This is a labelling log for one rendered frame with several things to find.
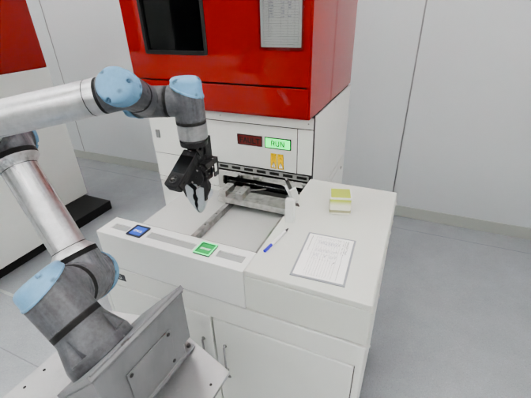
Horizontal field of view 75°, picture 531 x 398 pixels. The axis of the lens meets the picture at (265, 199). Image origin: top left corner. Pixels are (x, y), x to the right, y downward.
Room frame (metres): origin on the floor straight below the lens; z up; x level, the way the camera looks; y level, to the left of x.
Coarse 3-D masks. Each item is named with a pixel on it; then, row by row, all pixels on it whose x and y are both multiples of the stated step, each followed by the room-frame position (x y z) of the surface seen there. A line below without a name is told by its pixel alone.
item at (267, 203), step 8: (224, 200) 1.32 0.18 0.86; (232, 200) 1.30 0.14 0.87; (240, 200) 1.29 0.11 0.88; (248, 200) 1.28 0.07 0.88; (256, 200) 1.28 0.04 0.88; (264, 200) 1.28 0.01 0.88; (272, 200) 1.28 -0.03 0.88; (280, 200) 1.28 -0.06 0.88; (264, 208) 1.24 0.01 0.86; (272, 208) 1.23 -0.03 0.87; (280, 208) 1.21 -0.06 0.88
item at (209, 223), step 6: (228, 204) 1.31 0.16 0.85; (222, 210) 1.26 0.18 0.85; (216, 216) 1.21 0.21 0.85; (210, 222) 1.17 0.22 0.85; (216, 222) 1.20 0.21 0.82; (198, 228) 1.12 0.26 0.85; (204, 228) 1.13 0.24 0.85; (192, 234) 1.09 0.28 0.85; (198, 234) 1.09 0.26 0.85; (204, 234) 1.12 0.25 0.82
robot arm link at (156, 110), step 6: (156, 90) 0.83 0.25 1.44; (162, 90) 0.83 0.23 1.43; (156, 96) 0.82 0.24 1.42; (162, 96) 0.82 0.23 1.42; (156, 102) 0.81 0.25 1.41; (162, 102) 0.82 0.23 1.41; (150, 108) 0.79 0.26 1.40; (156, 108) 0.82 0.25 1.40; (162, 108) 0.82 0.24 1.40; (126, 114) 0.83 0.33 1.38; (132, 114) 0.83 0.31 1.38; (138, 114) 0.79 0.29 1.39; (144, 114) 0.80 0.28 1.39; (150, 114) 0.82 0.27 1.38; (156, 114) 0.83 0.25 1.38; (162, 114) 0.83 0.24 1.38
